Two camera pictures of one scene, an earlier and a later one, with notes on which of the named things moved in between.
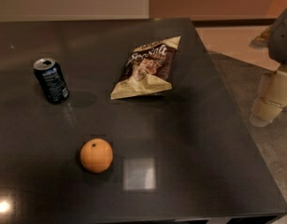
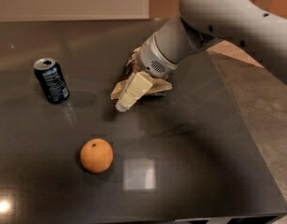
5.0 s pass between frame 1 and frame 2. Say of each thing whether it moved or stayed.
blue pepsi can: stayed
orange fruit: stayed
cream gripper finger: moved
